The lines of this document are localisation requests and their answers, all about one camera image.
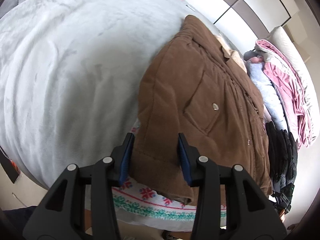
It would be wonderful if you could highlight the light blue fleece garment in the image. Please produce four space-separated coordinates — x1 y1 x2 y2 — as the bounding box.
244 50 289 131

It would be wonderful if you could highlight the black garment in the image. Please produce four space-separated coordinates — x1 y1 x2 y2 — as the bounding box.
265 122 298 192

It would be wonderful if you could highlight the beige armchair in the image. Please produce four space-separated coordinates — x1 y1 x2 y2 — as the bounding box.
265 26 319 141

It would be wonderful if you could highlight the light grey plush bed sheet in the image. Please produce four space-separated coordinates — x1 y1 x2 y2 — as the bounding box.
1 0 219 188

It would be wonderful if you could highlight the pink garment pile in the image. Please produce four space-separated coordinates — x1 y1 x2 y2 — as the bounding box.
255 39 319 147

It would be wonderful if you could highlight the patterned nordic knit blanket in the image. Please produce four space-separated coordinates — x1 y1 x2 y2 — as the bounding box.
109 122 228 233

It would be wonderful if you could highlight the white wardrobe with brown frames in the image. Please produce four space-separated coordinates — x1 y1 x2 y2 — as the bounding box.
186 0 299 38

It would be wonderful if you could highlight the brown corduroy jacket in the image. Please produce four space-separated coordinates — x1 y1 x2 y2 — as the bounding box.
129 15 272 205

